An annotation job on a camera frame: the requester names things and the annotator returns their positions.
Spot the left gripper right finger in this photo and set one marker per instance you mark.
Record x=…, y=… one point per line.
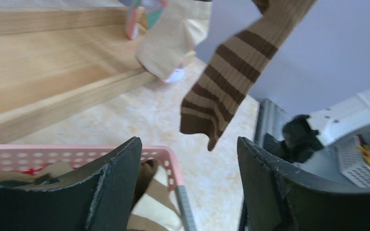
x=282, y=197

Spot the striped socks in basket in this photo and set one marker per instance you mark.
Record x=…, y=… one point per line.
x=152, y=209

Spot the pink sock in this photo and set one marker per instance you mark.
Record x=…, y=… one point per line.
x=140, y=19

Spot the wooden rack stand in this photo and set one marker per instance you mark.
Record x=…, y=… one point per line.
x=56, y=62

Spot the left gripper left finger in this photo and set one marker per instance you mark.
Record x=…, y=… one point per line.
x=94, y=197

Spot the cream brown wide-striped sock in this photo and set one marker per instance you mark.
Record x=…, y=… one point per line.
x=182, y=25

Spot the pink plastic basket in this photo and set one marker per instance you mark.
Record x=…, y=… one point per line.
x=31, y=157

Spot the tan brown striped sock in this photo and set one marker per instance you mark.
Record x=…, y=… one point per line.
x=235, y=66

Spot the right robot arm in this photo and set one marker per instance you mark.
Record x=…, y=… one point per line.
x=333, y=143

